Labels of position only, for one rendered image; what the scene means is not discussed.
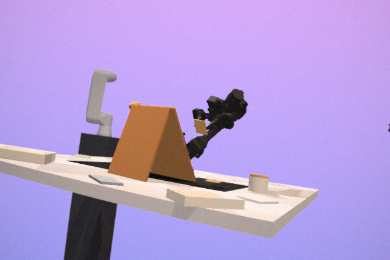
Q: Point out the beige cylindrical container with orange lid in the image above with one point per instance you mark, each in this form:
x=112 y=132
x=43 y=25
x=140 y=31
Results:
x=258 y=183

